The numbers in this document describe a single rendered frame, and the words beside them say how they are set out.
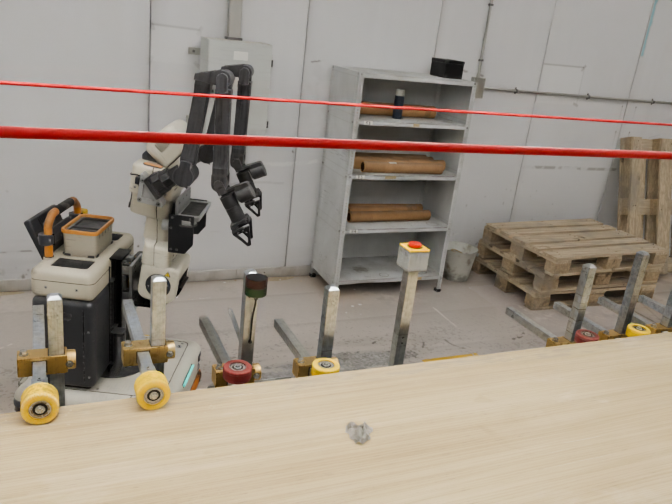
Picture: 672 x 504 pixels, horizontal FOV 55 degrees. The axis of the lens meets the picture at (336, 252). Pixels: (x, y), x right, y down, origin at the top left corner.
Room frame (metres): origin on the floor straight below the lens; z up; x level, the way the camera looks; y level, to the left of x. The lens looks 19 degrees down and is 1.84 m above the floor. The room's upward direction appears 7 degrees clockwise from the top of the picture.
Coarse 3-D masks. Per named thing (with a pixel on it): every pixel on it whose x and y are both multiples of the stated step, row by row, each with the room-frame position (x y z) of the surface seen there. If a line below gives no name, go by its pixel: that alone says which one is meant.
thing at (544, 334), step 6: (510, 312) 2.44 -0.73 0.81; (516, 312) 2.42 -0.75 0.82; (516, 318) 2.40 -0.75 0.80; (522, 318) 2.37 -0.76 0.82; (528, 318) 2.37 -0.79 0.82; (522, 324) 2.36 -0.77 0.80; (528, 324) 2.33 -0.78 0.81; (534, 324) 2.32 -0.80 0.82; (534, 330) 2.30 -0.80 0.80; (540, 330) 2.27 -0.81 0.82; (546, 330) 2.28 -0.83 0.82; (540, 336) 2.27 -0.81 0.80; (546, 336) 2.24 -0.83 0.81; (552, 336) 2.23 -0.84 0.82
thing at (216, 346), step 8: (200, 320) 1.94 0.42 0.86; (208, 320) 1.94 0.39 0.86; (208, 328) 1.88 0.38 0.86; (208, 336) 1.84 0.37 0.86; (216, 336) 1.84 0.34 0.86; (216, 344) 1.78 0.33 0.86; (216, 352) 1.74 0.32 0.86; (224, 352) 1.74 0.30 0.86; (216, 360) 1.74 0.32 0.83; (224, 360) 1.69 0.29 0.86; (232, 384) 1.57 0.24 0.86; (240, 384) 1.58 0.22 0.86
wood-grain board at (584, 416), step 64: (256, 384) 1.52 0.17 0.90; (320, 384) 1.56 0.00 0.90; (384, 384) 1.60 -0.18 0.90; (448, 384) 1.64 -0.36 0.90; (512, 384) 1.69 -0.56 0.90; (576, 384) 1.73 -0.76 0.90; (640, 384) 1.78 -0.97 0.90; (0, 448) 1.14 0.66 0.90; (64, 448) 1.17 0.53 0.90; (128, 448) 1.19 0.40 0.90; (192, 448) 1.22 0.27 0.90; (256, 448) 1.25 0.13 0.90; (320, 448) 1.28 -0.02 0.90; (384, 448) 1.31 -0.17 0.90; (448, 448) 1.34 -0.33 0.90; (512, 448) 1.37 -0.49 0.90; (576, 448) 1.40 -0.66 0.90; (640, 448) 1.44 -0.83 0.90
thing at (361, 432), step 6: (348, 426) 1.36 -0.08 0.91; (354, 426) 1.37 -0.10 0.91; (360, 426) 1.38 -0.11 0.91; (366, 426) 1.37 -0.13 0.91; (348, 432) 1.35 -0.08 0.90; (354, 432) 1.33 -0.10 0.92; (360, 432) 1.35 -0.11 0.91; (366, 432) 1.35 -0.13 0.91; (354, 438) 1.33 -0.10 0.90; (360, 438) 1.31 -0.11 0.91; (366, 438) 1.33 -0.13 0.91
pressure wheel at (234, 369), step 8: (232, 360) 1.62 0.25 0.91; (240, 360) 1.62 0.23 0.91; (224, 368) 1.57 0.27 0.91; (232, 368) 1.58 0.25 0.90; (240, 368) 1.59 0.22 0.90; (248, 368) 1.59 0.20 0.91; (224, 376) 1.56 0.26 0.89; (232, 376) 1.55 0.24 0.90; (240, 376) 1.55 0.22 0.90; (248, 376) 1.57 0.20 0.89
